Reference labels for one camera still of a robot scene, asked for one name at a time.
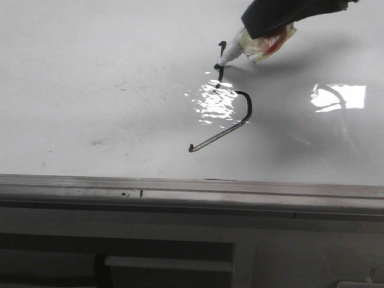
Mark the white taped whiteboard marker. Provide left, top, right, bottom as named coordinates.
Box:
left=214, top=23, right=296, bottom=69

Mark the white whiteboard with metal frame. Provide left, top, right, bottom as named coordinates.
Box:
left=1, top=1, right=383, bottom=221

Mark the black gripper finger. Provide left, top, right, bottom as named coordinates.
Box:
left=241, top=0, right=349, bottom=39

